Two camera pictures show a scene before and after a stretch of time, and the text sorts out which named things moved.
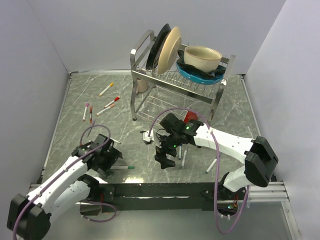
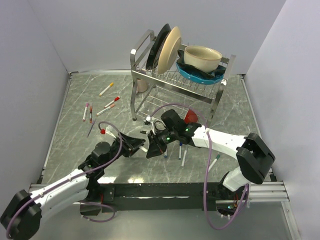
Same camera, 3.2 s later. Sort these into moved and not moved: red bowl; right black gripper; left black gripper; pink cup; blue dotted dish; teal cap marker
Moved: left black gripper; right black gripper
Not moved: blue dotted dish; pink cup; red bowl; teal cap marker
